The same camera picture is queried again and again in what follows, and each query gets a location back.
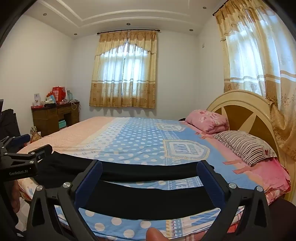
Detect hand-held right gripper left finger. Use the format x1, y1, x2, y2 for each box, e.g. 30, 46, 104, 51
26, 159, 103, 241

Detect polka dot bedsheet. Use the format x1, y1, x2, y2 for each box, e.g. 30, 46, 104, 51
16, 116, 292, 240

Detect person's right hand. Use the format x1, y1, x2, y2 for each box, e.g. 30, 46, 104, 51
146, 227, 168, 241

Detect black chair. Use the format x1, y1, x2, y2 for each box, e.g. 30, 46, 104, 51
0, 108, 21, 141

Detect dark curtain rod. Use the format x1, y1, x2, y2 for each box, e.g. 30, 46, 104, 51
97, 29, 160, 35
212, 0, 230, 16

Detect red gift bag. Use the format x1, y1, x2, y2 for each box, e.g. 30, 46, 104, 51
52, 86, 66, 102

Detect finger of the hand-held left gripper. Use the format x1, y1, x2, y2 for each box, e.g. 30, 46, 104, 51
0, 134, 31, 155
7, 144, 53, 163

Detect black pants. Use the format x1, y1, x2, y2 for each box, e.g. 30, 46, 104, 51
35, 151, 226, 220

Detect pink floral pillow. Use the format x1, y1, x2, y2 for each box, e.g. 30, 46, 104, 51
185, 110, 230, 135

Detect patterned bag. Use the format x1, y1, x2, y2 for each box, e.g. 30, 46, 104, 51
30, 126, 42, 142

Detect brown wooden desk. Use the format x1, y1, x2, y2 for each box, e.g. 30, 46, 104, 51
31, 101, 80, 138

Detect cream wooden headboard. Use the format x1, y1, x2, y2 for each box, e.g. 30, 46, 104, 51
206, 90, 296, 203

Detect yellow floral window curtain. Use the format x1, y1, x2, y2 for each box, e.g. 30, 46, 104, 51
89, 31, 158, 109
215, 0, 296, 161

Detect striped pillow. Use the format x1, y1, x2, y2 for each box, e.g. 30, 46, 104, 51
213, 130, 278, 167

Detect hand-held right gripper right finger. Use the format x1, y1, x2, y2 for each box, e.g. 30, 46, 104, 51
196, 159, 277, 241

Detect pink folded blanket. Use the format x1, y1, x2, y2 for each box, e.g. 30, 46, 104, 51
231, 158, 291, 202

